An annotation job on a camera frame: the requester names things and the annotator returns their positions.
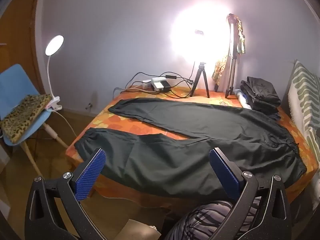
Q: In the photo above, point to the black charger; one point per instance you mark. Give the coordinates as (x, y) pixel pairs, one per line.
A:
(167, 86)

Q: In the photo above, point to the dark green pants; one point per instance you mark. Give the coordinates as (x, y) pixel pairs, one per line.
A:
(187, 155)

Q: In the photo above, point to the blue chair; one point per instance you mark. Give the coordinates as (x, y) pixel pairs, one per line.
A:
(15, 80)

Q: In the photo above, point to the wooden door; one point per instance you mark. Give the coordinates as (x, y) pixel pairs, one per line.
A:
(15, 42)

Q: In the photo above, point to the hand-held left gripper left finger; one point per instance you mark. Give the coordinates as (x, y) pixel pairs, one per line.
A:
(90, 177)

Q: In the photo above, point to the person's striped trouser leg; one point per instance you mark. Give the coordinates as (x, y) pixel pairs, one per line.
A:
(200, 220)

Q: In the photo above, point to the green white striped blanket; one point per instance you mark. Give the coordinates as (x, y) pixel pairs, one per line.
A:
(305, 85)

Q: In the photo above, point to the orange floral bed sheet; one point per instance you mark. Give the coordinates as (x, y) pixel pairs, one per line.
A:
(117, 121)

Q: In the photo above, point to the yellow floral scarf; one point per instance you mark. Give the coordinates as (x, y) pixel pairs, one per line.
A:
(220, 67)

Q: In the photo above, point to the folded black clothes stack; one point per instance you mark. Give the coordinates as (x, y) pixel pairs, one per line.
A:
(262, 92)

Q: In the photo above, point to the leopard print cloth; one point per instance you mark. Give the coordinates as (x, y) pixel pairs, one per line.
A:
(22, 117)

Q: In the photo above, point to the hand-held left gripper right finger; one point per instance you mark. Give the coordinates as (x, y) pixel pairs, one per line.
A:
(222, 172)

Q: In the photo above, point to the white power strip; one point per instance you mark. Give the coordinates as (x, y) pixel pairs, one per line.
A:
(147, 83)

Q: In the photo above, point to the white plastic packet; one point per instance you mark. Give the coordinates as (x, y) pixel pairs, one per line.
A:
(242, 97)

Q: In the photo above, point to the white clip lamp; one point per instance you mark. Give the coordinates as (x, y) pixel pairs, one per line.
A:
(53, 43)

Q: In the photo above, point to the cardboard piece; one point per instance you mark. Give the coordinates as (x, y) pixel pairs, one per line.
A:
(135, 230)

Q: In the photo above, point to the white charger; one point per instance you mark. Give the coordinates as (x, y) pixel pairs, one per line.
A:
(158, 83)

